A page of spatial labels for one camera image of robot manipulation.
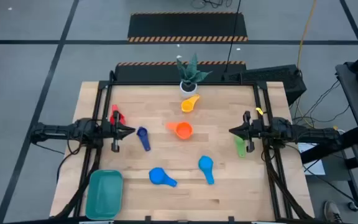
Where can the black hazard-striped floor ramp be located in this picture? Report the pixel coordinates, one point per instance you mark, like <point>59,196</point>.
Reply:
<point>148,73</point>

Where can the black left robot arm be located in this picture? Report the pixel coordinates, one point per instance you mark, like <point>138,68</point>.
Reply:
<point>54,130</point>

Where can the large black hazard-striped floor mat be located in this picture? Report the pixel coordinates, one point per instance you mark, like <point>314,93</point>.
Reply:
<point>185,26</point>

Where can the white paper sheet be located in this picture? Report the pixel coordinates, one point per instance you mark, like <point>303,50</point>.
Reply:
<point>317,166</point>

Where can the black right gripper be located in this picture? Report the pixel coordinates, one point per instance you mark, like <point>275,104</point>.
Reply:
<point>259,130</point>

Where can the green measuring cup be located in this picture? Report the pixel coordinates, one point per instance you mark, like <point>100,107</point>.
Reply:
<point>240,149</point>

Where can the black caster wheel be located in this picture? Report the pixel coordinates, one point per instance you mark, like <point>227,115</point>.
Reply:
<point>351,206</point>

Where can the large orange measuring cup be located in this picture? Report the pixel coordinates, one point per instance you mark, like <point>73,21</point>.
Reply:
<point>184,130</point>

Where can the teal plastic basket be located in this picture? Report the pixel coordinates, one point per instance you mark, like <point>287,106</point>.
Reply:
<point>104,194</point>

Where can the small navy measuring cup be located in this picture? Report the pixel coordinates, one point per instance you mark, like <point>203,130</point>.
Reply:
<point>142,132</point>

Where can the person's shoe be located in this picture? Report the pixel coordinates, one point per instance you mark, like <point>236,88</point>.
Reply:
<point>332,211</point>

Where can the light blue measuring cup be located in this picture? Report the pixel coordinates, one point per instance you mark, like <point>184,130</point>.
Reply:
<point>205,163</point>

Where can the yellow measuring cup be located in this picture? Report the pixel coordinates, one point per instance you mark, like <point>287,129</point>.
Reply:
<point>186,106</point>

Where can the black aluminium table frame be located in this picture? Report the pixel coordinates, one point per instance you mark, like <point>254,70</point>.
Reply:
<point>141,83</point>

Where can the black computer case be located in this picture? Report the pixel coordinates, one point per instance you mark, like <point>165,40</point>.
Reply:
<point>269,76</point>

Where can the snake plant in white pot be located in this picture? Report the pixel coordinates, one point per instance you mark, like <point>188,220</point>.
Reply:
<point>188,88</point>

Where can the red measuring cup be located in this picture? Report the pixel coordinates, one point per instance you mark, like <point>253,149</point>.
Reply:
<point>114,109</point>

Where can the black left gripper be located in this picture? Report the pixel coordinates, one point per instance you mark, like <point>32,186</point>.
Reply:
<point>110,130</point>

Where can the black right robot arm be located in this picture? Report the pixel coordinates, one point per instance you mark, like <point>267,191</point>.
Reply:
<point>306,132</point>

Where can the royal blue measuring cup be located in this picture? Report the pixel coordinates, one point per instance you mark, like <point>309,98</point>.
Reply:
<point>157,175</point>

